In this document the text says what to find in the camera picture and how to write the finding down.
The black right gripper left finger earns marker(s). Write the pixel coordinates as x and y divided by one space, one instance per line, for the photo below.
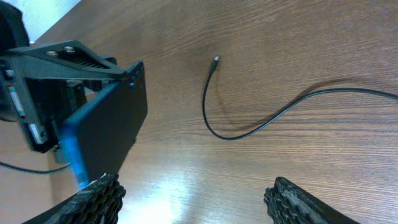
99 202

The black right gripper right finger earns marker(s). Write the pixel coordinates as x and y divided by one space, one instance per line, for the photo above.
287 203

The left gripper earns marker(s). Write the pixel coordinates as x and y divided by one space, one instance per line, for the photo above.
32 96

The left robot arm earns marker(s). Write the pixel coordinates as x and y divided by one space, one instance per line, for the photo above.
14 35

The blue Galaxy smartphone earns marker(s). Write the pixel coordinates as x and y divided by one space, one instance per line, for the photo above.
97 138

